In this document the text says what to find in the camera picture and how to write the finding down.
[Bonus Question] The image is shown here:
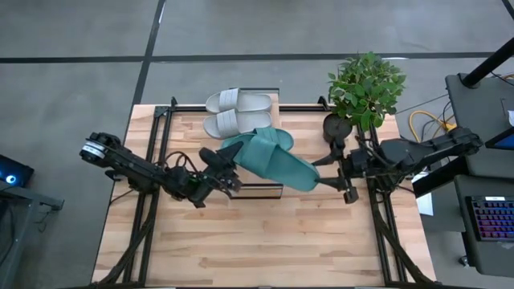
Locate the teal green rubber slide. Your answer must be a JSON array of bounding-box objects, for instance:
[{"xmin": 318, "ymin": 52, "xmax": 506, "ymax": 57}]
[
  {"xmin": 234, "ymin": 134, "xmax": 321, "ymax": 193},
  {"xmin": 220, "ymin": 127, "xmax": 295, "ymax": 152}
]

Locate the backlit computer keyboard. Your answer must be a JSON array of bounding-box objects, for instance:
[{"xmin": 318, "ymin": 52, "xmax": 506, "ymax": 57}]
[{"xmin": 465, "ymin": 195, "xmax": 514, "ymax": 242}]

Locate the black aluminium rig frame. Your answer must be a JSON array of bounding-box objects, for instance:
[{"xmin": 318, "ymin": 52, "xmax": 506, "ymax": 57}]
[{"xmin": 92, "ymin": 96, "xmax": 439, "ymax": 288}]

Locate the blue lit tablet screen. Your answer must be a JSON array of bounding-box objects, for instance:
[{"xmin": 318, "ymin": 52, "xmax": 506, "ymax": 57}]
[{"xmin": 484, "ymin": 127, "xmax": 514, "ymax": 151}]

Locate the yellow cable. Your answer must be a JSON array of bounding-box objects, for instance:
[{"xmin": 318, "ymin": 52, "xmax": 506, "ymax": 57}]
[{"xmin": 408, "ymin": 110, "xmax": 458, "ymax": 144}]

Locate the black round post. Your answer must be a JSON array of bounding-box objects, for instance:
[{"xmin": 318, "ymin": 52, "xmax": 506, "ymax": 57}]
[{"xmin": 461, "ymin": 37, "xmax": 514, "ymax": 88}]

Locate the light grey rubber slide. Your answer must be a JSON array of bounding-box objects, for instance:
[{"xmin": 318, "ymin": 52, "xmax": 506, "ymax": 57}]
[
  {"xmin": 205, "ymin": 88, "xmax": 273, "ymax": 115},
  {"xmin": 202, "ymin": 108, "xmax": 274, "ymax": 140}
]

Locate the dark metal cart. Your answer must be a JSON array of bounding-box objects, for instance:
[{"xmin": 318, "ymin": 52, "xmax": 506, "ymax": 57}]
[{"xmin": 0, "ymin": 180, "xmax": 65, "ymax": 289}]

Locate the white paper sheet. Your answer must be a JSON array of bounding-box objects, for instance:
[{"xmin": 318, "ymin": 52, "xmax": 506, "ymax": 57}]
[{"xmin": 415, "ymin": 172, "xmax": 435, "ymax": 217}]

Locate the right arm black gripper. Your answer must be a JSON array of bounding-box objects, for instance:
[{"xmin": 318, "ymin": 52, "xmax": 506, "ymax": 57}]
[{"xmin": 312, "ymin": 136, "xmax": 369, "ymax": 205}]

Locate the dark grey keyboard desk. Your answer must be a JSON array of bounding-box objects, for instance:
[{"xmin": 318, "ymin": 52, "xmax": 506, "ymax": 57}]
[{"xmin": 453, "ymin": 174, "xmax": 514, "ymax": 279}]

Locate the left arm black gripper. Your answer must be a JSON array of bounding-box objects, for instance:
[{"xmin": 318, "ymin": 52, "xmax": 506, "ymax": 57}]
[{"xmin": 198, "ymin": 140, "xmax": 245, "ymax": 197}]

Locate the black device with blue light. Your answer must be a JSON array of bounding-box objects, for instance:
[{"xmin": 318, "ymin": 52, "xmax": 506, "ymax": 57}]
[{"xmin": 0, "ymin": 154, "xmax": 35, "ymax": 189}]

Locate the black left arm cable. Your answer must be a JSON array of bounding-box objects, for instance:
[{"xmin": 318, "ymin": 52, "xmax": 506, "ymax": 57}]
[{"xmin": 163, "ymin": 150, "xmax": 200, "ymax": 173}]

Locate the green potted plant black pot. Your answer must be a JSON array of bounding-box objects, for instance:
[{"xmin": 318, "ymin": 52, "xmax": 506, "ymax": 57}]
[{"xmin": 323, "ymin": 51, "xmax": 407, "ymax": 145}]

